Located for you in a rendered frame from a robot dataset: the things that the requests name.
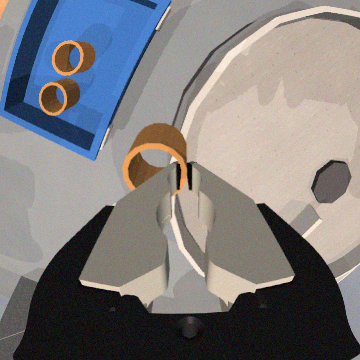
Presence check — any bronze bushing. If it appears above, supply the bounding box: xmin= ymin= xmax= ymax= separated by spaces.
xmin=122 ymin=123 xmax=187 ymax=191
xmin=39 ymin=78 xmax=80 ymax=116
xmin=52 ymin=41 xmax=96 ymax=75

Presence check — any blue crate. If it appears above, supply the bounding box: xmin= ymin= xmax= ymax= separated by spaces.
xmin=0 ymin=0 xmax=171 ymax=161

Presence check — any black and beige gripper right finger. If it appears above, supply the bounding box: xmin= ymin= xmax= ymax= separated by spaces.
xmin=187 ymin=161 xmax=360 ymax=360

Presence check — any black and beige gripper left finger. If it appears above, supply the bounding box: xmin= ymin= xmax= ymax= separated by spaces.
xmin=13 ymin=161 xmax=181 ymax=360

